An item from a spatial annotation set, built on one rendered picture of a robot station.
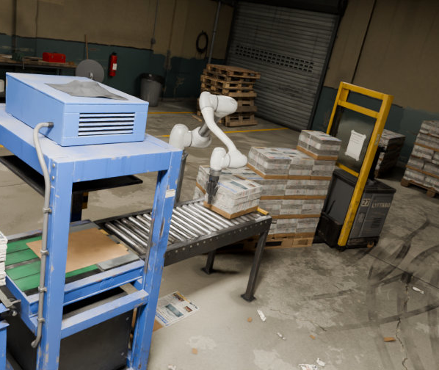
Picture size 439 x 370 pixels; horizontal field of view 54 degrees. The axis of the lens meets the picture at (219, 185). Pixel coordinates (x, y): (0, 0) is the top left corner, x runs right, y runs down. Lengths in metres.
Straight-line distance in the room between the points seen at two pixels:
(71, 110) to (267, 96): 10.57
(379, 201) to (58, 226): 4.09
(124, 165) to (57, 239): 0.43
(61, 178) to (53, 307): 0.63
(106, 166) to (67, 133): 0.22
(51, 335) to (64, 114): 1.02
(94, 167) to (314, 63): 9.99
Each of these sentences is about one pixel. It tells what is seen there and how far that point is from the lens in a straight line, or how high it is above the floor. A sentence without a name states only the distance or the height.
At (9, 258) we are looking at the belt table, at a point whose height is 0.80.
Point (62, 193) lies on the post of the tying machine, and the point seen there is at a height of 1.41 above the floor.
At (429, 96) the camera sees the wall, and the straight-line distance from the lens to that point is 10.46.
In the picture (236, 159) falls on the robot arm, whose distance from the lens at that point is 3.19.
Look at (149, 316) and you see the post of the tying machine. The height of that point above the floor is 0.54.
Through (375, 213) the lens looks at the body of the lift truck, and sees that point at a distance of 5.38.
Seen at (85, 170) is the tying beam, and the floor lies 1.50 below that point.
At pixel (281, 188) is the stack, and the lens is 4.53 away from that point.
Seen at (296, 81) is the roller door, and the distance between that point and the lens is 11.82.
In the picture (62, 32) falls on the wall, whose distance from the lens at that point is 10.27.
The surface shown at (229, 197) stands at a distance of 3.29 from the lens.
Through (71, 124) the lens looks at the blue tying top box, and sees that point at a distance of 1.99.
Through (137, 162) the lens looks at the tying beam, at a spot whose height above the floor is 1.51.
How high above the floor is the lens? 2.15
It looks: 20 degrees down
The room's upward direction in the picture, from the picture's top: 11 degrees clockwise
